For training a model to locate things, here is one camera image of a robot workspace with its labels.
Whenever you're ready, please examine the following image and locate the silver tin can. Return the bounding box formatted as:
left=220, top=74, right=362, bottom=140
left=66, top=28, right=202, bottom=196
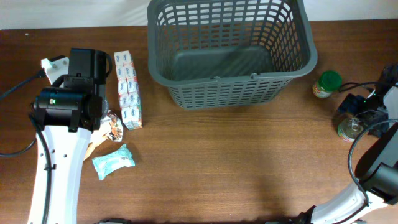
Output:
left=336, top=114, right=368, bottom=142

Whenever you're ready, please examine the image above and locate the grey plastic shopping basket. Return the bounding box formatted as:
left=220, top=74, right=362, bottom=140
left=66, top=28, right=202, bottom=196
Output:
left=147, top=0, right=318, bottom=110

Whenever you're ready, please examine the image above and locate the crumpled beige snack bag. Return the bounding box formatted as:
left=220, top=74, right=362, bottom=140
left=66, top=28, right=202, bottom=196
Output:
left=84, top=110, right=123, bottom=160

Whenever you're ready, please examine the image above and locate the Kleenex tissue multipack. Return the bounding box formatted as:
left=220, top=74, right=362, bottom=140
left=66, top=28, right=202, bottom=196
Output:
left=114, top=50, right=142, bottom=130

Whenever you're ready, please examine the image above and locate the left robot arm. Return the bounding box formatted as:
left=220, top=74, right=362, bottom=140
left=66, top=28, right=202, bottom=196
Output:
left=27, top=48, right=113, bottom=223

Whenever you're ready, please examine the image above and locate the green lid glass jar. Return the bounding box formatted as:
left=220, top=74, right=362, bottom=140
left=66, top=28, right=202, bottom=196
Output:
left=312, top=70, right=342, bottom=98

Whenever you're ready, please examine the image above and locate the teal wet wipes packet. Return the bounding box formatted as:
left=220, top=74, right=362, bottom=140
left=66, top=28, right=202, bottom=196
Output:
left=92, top=144, right=136, bottom=180

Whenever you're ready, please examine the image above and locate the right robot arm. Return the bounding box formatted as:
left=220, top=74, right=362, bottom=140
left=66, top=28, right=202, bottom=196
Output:
left=290, top=64, right=397, bottom=224

